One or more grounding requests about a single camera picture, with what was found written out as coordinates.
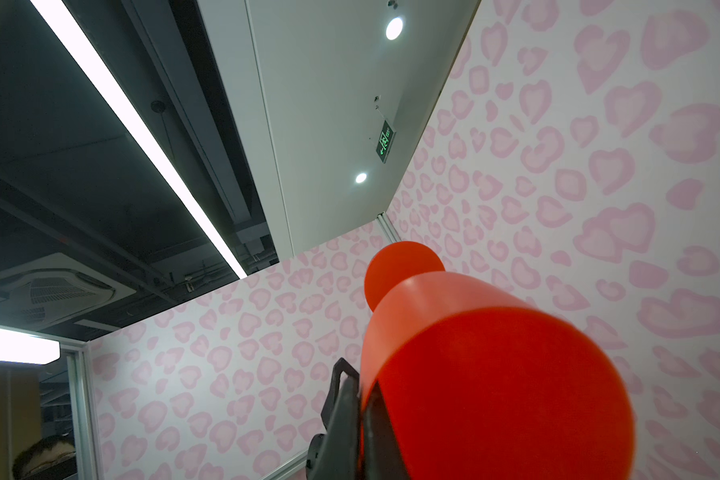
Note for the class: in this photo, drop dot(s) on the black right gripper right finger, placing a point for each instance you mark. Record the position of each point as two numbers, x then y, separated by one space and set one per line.
382 458

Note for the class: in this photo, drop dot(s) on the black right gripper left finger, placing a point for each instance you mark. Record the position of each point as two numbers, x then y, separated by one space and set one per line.
334 454

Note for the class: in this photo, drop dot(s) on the red plastic wine glass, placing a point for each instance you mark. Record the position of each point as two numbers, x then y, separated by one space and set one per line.
479 384

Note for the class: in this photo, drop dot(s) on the green exit sign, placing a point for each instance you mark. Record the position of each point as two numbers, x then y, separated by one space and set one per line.
384 141

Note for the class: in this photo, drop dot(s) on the ceiling air conditioner vent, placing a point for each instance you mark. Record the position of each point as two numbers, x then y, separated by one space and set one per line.
52 290

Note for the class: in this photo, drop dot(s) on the long ceiling light strip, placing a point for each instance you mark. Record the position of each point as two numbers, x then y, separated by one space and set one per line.
67 30

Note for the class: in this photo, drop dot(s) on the aluminium frame post right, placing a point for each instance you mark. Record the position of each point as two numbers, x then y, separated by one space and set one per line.
387 227

